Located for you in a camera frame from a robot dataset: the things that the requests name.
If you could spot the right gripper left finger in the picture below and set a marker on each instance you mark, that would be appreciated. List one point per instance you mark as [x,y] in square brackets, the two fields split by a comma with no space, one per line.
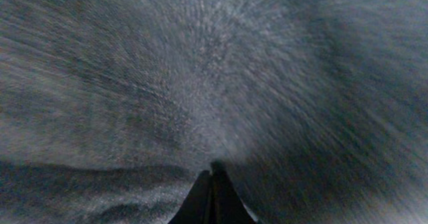
[194,207]

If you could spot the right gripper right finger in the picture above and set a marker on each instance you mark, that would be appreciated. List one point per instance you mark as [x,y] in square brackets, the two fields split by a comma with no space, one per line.
[226,206]

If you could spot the blue denim jeans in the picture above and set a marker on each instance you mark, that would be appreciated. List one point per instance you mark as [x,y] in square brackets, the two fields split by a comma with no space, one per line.
[317,109]

